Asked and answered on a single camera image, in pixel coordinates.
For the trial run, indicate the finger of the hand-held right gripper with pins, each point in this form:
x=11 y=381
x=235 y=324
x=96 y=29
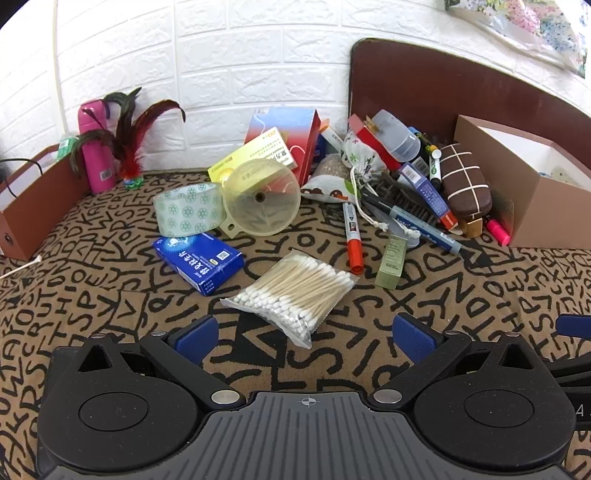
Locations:
x=575 y=325

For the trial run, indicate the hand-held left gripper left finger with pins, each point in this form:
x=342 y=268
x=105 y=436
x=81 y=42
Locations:
x=199 y=339

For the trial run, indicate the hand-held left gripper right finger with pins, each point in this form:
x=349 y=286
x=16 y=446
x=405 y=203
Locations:
x=415 y=339

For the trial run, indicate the blue medicine box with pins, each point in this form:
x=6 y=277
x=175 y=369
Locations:
x=198 y=261

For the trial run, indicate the small green box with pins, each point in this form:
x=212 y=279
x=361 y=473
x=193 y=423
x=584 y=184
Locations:
x=391 y=261

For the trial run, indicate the bag of cotton swabs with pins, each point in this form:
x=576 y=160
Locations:
x=295 y=293

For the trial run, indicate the brown cardboard box container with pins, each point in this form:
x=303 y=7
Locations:
x=540 y=203

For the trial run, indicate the chocolate ice-cream pencil case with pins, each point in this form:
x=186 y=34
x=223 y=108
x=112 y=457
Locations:
x=464 y=184

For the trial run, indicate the grey blue marker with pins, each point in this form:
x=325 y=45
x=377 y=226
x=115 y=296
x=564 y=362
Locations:
x=415 y=224

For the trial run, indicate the red white marker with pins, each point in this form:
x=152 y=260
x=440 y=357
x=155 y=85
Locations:
x=353 y=240

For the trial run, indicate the pink highlighter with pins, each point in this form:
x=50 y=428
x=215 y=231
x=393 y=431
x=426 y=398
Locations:
x=498 y=230

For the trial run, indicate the clear green-print tape roll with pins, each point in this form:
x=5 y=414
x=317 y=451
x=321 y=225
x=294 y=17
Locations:
x=187 y=210

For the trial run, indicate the blue barcode box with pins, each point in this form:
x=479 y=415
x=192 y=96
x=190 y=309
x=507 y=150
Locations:
x=425 y=191

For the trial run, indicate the yellow plastic funnel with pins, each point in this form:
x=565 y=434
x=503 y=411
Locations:
x=258 y=198

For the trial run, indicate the white green marker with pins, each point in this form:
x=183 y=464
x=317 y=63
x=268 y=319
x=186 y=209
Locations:
x=435 y=170

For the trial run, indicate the white printed cloth pouch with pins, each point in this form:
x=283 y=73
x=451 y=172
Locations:
x=328 y=190

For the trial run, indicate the yellow medicine box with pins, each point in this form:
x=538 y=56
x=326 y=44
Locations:
x=251 y=159

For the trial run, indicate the small grain bag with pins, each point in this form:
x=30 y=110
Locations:
x=330 y=165

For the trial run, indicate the black green marker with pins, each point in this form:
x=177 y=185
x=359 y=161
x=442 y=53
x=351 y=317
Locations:
x=425 y=141

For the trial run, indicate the flat red box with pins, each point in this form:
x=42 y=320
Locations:
x=376 y=143

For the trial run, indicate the clear plastic measuring cup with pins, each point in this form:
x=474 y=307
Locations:
x=397 y=134

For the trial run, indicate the red feather shuttlecock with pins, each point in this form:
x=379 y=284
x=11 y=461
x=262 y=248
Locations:
x=131 y=138

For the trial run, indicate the brown paper bag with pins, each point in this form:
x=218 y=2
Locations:
x=37 y=203

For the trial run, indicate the pink thermos bottle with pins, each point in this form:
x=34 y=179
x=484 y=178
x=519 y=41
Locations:
x=94 y=147

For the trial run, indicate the white orange box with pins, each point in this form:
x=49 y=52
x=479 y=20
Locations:
x=330 y=136

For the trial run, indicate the red and blue box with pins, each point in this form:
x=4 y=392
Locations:
x=288 y=136

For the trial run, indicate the green packet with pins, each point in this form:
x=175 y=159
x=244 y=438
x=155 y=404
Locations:
x=67 y=144

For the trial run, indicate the brown wooden headboard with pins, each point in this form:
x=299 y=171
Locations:
x=485 y=83

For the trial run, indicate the floral plastic bag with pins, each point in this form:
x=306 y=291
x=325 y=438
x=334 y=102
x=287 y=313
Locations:
x=521 y=27

